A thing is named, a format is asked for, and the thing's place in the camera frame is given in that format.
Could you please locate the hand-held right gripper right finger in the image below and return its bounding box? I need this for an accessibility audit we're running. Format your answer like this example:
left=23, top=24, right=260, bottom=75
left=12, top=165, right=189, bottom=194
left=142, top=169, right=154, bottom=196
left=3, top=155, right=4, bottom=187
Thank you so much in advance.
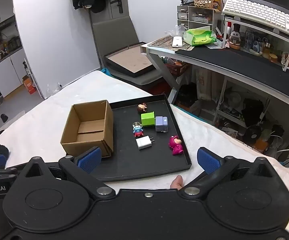
left=180, top=147, right=279, bottom=200

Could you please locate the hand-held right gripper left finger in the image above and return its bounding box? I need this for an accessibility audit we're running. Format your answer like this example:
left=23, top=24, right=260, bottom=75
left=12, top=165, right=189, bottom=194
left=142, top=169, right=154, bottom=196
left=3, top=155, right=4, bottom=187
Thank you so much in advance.
left=17, top=147, right=116, bottom=200

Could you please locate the brown cardboard box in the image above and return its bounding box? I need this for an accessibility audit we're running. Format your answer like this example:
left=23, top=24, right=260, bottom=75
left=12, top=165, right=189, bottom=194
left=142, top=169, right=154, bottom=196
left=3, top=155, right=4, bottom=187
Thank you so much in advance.
left=60, top=100, right=114, bottom=158

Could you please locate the pink dinosaur figurine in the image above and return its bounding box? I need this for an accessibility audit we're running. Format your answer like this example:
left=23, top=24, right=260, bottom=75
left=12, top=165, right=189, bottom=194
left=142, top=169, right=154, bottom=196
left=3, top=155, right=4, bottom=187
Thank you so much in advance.
left=169, top=135, right=184, bottom=156

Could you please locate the black plastic tray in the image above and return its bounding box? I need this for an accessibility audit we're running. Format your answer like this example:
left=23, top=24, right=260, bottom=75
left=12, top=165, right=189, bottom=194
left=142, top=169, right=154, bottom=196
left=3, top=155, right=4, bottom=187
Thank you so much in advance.
left=93, top=94, right=193, bottom=183

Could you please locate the white plug charger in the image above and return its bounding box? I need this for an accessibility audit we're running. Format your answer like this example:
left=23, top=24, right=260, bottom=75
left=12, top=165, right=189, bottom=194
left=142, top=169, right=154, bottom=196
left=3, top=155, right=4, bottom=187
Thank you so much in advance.
left=136, top=135, right=156, bottom=150

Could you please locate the purple charger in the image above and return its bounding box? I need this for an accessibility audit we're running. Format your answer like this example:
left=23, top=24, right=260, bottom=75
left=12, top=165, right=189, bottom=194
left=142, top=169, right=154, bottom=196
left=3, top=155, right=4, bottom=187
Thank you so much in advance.
left=155, top=116, right=169, bottom=132

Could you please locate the green plastic cup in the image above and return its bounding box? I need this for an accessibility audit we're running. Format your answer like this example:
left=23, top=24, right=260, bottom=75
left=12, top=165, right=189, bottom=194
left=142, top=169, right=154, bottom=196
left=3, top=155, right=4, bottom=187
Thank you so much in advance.
left=141, top=111, right=156, bottom=127

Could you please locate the person's bare foot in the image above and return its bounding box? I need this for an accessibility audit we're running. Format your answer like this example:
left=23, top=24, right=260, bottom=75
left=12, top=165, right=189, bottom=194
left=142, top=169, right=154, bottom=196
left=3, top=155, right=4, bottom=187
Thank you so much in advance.
left=171, top=175, right=184, bottom=189

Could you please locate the small black fan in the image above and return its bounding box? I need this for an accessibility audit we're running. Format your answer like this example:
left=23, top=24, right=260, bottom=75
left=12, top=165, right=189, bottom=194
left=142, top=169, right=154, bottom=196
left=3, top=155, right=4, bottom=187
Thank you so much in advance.
left=242, top=125, right=261, bottom=145

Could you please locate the blue and red figurine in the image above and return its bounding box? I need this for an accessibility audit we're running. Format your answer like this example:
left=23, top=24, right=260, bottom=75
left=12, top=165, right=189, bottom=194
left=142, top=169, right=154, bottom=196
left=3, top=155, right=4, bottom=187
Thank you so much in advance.
left=132, top=122, right=144, bottom=137

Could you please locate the clear plastic bag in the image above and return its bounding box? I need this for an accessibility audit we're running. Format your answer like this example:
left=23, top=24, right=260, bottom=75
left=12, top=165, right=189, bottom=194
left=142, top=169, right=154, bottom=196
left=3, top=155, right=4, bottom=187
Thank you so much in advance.
left=46, top=82, right=64, bottom=96
left=166, top=25, right=188, bottom=38

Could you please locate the white cabinet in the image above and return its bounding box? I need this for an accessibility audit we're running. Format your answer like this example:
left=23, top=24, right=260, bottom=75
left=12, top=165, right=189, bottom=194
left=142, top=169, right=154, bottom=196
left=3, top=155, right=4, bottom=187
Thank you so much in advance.
left=0, top=0, right=36, bottom=107

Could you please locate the orange box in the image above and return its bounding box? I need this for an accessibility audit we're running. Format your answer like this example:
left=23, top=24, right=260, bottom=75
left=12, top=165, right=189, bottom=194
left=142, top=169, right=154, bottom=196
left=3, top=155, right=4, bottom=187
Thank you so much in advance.
left=22, top=75, right=37, bottom=95

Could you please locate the red plastic basket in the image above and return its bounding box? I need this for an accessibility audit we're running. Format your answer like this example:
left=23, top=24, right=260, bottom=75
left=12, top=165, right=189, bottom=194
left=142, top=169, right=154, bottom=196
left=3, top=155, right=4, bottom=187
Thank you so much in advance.
left=165, top=61, right=189, bottom=77

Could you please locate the black desk mat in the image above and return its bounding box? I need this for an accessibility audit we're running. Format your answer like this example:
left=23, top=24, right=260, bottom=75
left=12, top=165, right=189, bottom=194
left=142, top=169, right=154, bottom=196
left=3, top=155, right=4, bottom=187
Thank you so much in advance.
left=176, top=46, right=289, bottom=105

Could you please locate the grey metal desk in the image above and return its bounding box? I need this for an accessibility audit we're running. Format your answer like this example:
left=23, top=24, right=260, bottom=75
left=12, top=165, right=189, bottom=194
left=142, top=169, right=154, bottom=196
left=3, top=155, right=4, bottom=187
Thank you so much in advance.
left=140, top=36, right=289, bottom=140

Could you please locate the green tissue pack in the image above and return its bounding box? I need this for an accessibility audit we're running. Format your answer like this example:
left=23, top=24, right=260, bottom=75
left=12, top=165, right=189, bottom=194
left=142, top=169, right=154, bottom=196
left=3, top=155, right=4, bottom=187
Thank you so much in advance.
left=183, top=28, right=217, bottom=47

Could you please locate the panda doll with hat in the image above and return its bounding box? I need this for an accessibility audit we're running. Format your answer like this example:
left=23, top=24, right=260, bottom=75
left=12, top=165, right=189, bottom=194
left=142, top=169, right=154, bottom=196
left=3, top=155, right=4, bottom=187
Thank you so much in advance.
left=229, top=24, right=241, bottom=50

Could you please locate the grey folding chair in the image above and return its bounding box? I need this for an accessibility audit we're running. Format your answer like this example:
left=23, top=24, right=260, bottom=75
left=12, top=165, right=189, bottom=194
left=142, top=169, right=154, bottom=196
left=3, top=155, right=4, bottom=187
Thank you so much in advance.
left=91, top=16, right=171, bottom=92

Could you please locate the patterned mat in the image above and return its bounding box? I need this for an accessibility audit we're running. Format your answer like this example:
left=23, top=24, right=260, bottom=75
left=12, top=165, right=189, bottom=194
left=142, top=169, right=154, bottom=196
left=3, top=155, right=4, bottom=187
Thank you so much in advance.
left=147, top=35, right=195, bottom=51

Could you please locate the grey drawer organizer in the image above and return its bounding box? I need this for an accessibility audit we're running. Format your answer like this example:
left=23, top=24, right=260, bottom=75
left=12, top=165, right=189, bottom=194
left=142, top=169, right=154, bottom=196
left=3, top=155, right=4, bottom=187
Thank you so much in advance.
left=177, top=4, right=221, bottom=31

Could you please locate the white keyboard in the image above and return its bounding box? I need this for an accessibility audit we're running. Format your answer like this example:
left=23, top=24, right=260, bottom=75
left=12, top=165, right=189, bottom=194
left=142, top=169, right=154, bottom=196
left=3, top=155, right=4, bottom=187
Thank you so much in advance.
left=221, top=0, right=289, bottom=37

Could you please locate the wicker basket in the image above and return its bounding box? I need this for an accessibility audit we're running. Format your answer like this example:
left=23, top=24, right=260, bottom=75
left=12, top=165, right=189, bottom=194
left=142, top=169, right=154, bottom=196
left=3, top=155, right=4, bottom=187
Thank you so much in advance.
left=193, top=0, right=214, bottom=8

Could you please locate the yellow printed box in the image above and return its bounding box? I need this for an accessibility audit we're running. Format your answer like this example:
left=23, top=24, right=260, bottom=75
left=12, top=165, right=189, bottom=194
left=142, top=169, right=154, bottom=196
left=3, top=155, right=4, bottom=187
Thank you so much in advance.
left=207, top=0, right=222, bottom=11

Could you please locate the black door handle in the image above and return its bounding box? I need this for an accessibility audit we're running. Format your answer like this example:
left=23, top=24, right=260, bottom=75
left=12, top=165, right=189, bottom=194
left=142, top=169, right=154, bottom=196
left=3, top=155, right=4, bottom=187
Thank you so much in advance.
left=110, top=0, right=123, bottom=13

